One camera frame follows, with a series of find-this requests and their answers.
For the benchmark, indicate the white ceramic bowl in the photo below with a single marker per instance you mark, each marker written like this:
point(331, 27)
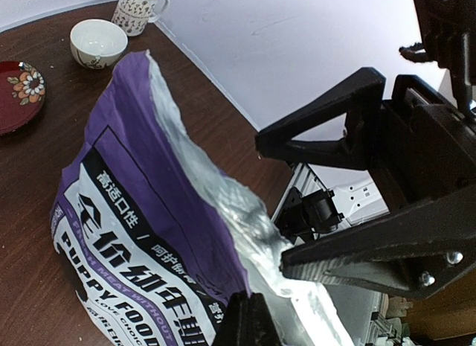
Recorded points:
point(97, 43)

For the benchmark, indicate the purple puppy food bag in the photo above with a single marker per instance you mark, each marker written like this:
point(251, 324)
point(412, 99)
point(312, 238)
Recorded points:
point(157, 238)

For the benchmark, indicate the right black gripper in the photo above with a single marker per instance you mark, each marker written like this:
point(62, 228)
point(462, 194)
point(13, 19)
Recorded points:
point(425, 149)

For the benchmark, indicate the red floral saucer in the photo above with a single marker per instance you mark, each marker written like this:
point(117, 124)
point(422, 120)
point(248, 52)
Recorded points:
point(23, 92)

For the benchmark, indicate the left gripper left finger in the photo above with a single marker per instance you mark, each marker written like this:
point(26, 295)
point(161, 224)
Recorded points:
point(238, 324)

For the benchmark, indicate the patterned mug yellow inside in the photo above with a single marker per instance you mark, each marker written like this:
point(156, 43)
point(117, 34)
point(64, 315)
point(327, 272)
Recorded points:
point(132, 16)

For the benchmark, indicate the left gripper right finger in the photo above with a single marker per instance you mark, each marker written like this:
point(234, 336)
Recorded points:
point(263, 330)

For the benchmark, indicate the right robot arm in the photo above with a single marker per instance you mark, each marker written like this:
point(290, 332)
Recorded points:
point(447, 29)

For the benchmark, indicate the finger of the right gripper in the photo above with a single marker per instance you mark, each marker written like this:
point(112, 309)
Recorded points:
point(414, 252)

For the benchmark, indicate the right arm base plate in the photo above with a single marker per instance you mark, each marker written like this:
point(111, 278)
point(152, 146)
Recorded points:
point(292, 219)

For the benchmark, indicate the aluminium front rail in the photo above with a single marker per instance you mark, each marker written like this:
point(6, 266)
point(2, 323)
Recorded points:
point(354, 305)

